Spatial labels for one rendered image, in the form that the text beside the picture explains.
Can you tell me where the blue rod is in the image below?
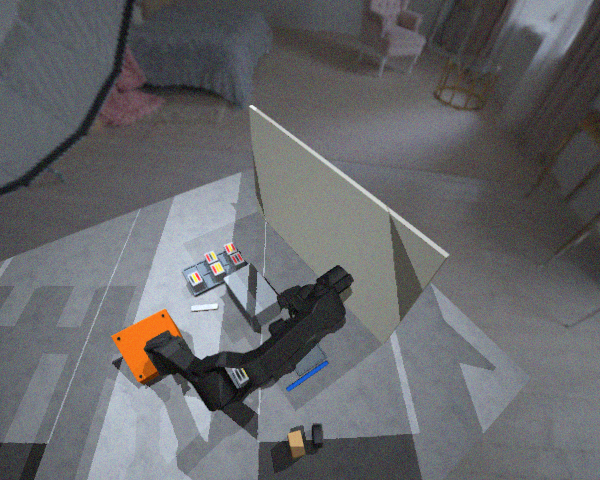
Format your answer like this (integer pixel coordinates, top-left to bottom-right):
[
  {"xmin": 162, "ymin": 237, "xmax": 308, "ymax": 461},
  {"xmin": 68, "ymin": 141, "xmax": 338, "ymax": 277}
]
[{"xmin": 286, "ymin": 361, "xmax": 328, "ymax": 391}]

